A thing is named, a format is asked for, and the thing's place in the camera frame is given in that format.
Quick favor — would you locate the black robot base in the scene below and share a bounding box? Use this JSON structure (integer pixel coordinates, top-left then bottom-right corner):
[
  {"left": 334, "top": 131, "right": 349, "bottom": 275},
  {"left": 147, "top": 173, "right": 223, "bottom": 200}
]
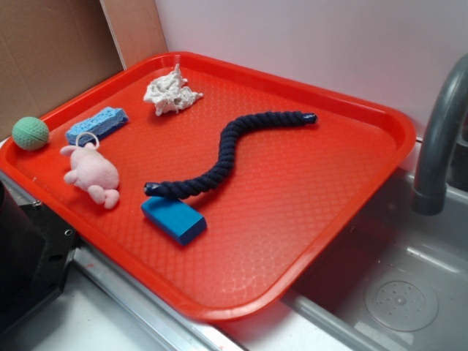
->
[{"left": 1, "top": 185, "right": 77, "bottom": 336}]

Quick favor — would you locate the pink plush bunny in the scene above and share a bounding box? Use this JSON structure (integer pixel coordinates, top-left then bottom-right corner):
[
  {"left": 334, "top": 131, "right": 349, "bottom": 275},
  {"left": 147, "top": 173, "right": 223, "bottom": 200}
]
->
[{"left": 60, "top": 132, "right": 120, "bottom": 210}]

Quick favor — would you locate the red plastic tray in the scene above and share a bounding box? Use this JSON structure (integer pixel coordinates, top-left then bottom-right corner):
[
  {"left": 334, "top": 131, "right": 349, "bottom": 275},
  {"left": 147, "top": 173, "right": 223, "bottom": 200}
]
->
[{"left": 1, "top": 53, "right": 416, "bottom": 322}]

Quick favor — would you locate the blue rectangular block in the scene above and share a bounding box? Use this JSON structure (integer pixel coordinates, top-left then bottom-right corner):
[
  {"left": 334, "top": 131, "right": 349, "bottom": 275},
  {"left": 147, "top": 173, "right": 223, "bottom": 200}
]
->
[{"left": 141, "top": 197, "right": 208, "bottom": 246}]

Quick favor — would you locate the white crumpled cloth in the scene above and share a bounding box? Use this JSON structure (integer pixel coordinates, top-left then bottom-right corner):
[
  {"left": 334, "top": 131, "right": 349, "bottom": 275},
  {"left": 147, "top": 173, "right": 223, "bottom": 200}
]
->
[{"left": 143, "top": 64, "right": 204, "bottom": 116}]

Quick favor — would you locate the light blue sponge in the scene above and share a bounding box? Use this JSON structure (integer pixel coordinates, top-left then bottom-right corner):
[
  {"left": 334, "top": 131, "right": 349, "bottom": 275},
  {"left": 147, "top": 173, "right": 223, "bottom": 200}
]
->
[{"left": 65, "top": 107, "right": 129, "bottom": 146}]

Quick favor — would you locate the grey plastic sink basin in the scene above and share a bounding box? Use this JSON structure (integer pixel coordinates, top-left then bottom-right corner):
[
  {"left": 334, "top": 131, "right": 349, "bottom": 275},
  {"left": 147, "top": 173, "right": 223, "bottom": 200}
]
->
[{"left": 284, "top": 170, "right": 467, "bottom": 350}]

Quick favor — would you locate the grey toy faucet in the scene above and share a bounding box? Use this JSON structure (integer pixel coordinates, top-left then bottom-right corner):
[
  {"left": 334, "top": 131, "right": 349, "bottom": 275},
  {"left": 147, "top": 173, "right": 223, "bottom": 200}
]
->
[{"left": 411, "top": 56, "right": 467, "bottom": 216}]

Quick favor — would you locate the green textured ball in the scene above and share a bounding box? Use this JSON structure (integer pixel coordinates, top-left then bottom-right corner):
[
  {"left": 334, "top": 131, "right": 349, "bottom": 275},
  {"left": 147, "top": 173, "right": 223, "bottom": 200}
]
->
[{"left": 12, "top": 116, "right": 49, "bottom": 151}]

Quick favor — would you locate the brown cardboard panel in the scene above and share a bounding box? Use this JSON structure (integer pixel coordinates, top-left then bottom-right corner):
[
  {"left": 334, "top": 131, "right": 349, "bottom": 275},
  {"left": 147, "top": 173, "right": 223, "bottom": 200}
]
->
[{"left": 1, "top": 1, "right": 167, "bottom": 139}]

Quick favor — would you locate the dark blue twisted rope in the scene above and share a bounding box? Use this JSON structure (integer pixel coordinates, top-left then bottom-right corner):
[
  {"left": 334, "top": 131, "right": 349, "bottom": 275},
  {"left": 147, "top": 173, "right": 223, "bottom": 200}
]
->
[{"left": 143, "top": 111, "right": 319, "bottom": 200}]

